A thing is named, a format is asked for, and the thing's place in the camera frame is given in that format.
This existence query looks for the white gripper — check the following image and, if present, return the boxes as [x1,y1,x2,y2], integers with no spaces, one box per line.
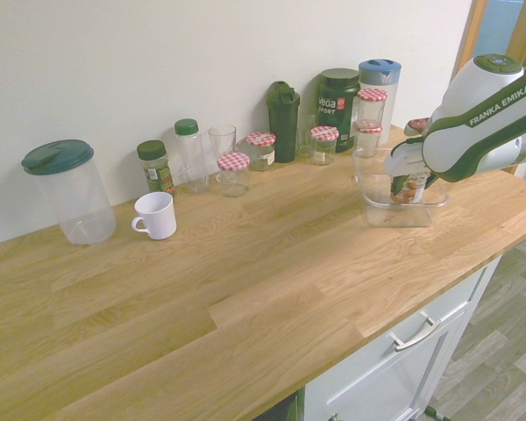
[384,136,437,196]

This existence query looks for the cereal cup with printed lid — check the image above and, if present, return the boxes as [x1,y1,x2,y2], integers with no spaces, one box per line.
[389,171,430,205]

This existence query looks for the clear rectangular plastic container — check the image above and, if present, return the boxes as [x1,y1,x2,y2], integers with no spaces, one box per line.
[352,146,451,229]

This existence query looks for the empty jar red gingham lid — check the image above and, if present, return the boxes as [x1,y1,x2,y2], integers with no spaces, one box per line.
[353,121,384,159]
[356,88,388,128]
[216,153,251,198]

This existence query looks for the labelled jar red gingham lid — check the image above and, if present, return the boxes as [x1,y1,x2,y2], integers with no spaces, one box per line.
[309,125,339,167]
[244,132,277,172]

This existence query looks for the tall canister blue lid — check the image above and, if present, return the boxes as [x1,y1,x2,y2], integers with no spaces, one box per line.
[358,58,402,146]

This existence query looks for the dark Vega Sport tub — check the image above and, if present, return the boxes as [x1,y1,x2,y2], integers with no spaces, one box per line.
[316,68,361,153]

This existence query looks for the small clear glass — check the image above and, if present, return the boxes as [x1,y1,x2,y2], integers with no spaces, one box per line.
[295,114,318,157]

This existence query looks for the dark green shaker bottle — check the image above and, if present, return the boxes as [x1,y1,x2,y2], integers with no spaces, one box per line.
[265,80,301,164]

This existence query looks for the white kitchen cabinet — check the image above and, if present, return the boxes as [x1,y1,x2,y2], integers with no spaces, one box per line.
[303,254,503,421]

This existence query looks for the tall clear drinking glass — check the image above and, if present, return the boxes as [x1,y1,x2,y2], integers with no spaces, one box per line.
[208,124,238,176]

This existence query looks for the clear bottle green cap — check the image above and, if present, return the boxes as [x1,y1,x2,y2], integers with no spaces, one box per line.
[174,118,210,195]

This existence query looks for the spice jar dark green lid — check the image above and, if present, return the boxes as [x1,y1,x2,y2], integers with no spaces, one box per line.
[136,139,177,197]

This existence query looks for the white mug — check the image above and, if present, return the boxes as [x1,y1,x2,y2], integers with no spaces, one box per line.
[131,191,178,241]

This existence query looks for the large clear canister green lid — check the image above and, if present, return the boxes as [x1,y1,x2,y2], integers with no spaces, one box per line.
[20,139,117,246]

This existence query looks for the silver drawer handle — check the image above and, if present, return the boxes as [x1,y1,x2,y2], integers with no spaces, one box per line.
[387,313,442,352]

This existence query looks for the wooden door frame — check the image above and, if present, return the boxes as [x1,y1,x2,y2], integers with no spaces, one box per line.
[453,0,526,84]

